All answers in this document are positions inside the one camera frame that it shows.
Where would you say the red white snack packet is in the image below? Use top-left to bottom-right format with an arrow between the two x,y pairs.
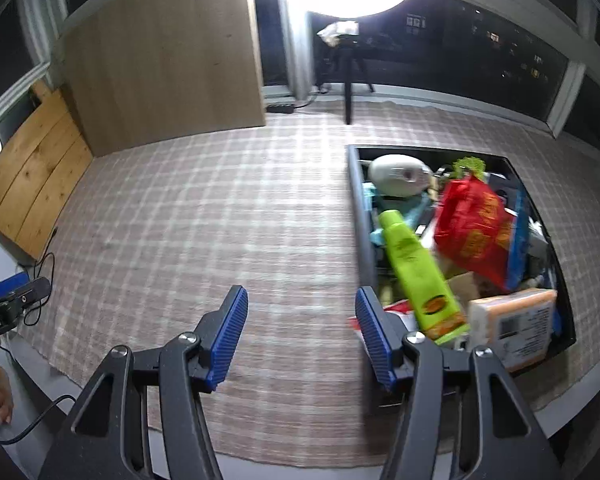
348,300 -> 419,336

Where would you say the large cardboard panel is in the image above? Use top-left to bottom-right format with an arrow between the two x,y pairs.
61,0 -> 265,156

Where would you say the wooden board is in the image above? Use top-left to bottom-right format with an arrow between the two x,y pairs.
0,80 -> 93,259

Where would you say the white oval mouse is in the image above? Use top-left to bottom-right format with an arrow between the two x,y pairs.
368,154 -> 432,198

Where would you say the black tripod stand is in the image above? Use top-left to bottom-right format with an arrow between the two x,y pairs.
316,35 -> 375,125

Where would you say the black power strip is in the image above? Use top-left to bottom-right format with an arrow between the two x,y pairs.
265,103 -> 296,115

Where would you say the lime green tube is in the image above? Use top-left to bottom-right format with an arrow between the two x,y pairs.
378,209 -> 470,346

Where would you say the orange white soap box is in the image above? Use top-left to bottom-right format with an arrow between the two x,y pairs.
467,288 -> 557,372

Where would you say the red shopping bag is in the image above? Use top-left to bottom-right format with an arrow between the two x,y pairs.
434,176 -> 513,292

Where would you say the black storage tray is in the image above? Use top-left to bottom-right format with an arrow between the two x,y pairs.
347,145 -> 577,360

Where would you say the lime green brush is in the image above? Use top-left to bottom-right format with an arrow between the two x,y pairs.
452,156 -> 488,182

